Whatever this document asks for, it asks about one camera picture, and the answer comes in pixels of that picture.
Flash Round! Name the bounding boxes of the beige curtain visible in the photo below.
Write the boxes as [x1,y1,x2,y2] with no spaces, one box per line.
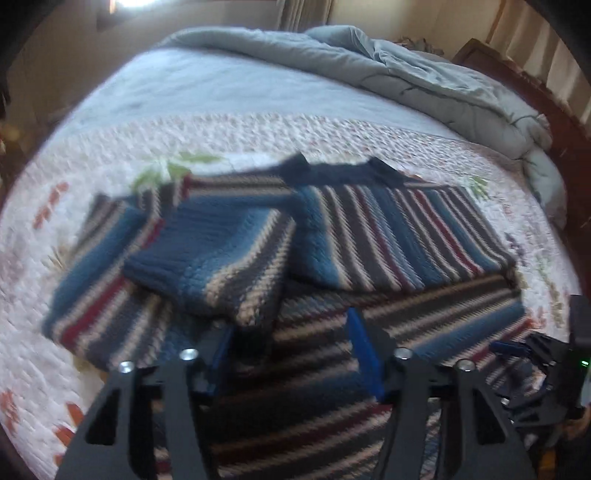
[487,0,591,121]
[276,0,334,32]

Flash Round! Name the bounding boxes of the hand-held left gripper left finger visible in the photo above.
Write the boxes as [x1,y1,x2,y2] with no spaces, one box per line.
[55,322,235,480]

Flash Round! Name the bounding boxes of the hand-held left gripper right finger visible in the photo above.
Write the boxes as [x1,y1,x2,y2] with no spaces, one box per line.
[347,306,539,480]

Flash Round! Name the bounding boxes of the grey comforter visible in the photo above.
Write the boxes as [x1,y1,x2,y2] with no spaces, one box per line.
[159,25,570,230]

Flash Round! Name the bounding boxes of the striped knitted sweater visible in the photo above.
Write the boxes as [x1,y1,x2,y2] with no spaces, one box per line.
[41,154,539,480]

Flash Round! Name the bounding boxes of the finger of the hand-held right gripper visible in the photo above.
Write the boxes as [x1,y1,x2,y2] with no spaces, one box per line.
[489,332,575,428]

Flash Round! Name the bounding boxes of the white floral quilt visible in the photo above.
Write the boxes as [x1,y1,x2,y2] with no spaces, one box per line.
[0,111,583,480]

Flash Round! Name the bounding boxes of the light blue bed sheet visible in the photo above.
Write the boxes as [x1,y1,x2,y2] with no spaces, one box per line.
[58,44,455,139]

